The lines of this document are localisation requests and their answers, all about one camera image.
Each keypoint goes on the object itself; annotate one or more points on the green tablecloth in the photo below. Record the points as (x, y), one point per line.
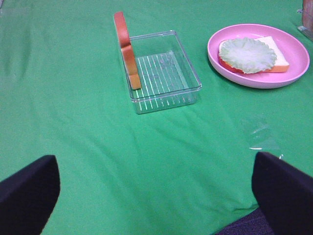
(181, 171)

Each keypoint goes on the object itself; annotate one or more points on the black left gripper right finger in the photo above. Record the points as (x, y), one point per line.
(284, 194)

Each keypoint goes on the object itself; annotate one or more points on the green lettuce leaf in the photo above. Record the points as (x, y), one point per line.
(246, 55)

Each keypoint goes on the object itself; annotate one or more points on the clear plastic tray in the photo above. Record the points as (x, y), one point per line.
(167, 76)
(308, 32)

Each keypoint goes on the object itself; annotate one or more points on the left clear plastic tray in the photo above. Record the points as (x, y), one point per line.
(167, 76)

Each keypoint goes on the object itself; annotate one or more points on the right clear plastic tray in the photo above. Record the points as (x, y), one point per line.
(308, 32)

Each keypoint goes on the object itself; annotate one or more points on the clear tape patch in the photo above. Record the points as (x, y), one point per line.
(259, 135)

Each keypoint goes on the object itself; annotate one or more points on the pink round plate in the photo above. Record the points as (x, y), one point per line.
(293, 50)

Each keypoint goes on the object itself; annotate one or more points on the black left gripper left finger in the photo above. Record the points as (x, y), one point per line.
(28, 197)

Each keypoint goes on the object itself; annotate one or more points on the bacon strip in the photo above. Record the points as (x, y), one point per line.
(307, 13)

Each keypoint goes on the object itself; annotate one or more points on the bread slice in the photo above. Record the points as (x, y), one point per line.
(281, 65)
(127, 50)

